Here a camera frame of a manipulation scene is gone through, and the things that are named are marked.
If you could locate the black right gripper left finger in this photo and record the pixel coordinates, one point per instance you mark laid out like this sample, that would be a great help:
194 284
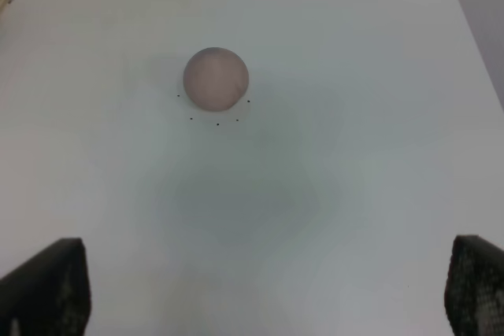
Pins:
49 294

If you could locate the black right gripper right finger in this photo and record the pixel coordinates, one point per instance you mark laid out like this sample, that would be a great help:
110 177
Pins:
473 297

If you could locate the pink peach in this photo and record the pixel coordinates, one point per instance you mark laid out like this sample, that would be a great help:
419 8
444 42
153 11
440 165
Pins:
215 79

